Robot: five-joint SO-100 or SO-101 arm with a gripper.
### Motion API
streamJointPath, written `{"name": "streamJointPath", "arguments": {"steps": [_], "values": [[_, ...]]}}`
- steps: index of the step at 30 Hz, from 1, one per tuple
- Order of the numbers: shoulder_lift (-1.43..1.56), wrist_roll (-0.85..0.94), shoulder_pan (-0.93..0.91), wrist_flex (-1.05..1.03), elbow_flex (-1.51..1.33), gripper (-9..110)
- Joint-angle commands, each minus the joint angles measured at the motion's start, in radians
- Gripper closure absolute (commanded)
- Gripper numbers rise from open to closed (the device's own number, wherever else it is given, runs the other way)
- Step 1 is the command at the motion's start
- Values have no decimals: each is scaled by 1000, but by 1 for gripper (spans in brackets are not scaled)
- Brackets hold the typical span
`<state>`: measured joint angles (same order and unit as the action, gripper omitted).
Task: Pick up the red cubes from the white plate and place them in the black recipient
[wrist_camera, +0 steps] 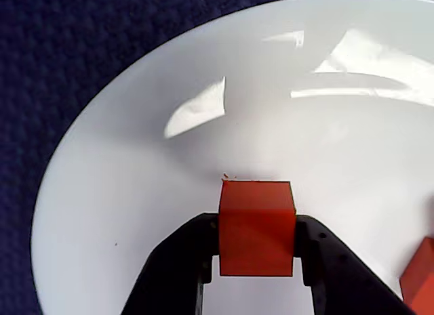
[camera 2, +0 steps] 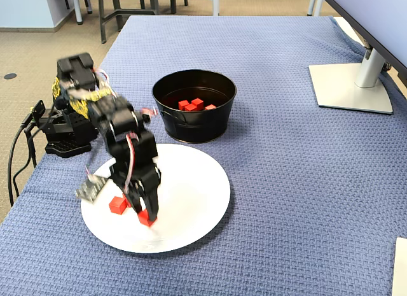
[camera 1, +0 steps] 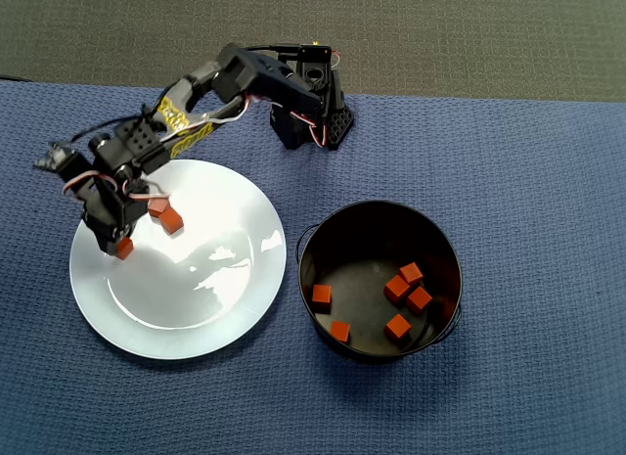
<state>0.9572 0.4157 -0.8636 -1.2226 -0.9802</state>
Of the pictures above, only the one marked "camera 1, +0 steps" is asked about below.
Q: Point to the white round plate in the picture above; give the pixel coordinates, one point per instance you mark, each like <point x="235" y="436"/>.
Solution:
<point x="195" y="298"/>

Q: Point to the blue woven cloth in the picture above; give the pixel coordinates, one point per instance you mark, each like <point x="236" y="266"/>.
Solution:
<point x="489" y="230"/>

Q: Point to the black metal bucket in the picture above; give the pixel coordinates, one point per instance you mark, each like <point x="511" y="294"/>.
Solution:
<point x="362" y="259"/>

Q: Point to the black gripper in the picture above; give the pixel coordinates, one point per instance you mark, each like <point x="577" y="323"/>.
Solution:
<point x="109" y="228"/>

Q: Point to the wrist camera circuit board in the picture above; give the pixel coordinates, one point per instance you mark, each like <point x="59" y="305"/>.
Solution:
<point x="68" y="161"/>

